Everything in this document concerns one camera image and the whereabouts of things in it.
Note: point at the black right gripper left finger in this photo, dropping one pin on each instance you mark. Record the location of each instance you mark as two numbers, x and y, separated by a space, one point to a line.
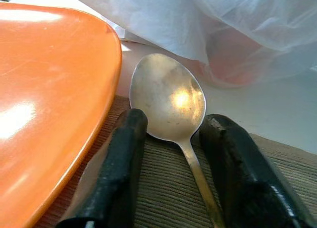
116 178

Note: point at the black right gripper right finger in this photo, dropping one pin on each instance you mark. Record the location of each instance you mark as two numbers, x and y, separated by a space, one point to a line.
242 178

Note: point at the metal spoon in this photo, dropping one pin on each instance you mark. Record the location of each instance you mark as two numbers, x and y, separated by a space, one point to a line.
168 96

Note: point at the orange plastic plate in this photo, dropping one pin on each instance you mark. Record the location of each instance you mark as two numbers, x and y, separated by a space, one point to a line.
49 89

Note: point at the beige ribbed table cloth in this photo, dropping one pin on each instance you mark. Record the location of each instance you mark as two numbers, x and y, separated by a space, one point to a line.
168 188

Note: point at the white plastic bag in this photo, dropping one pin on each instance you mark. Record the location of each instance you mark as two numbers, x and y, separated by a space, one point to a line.
198 19

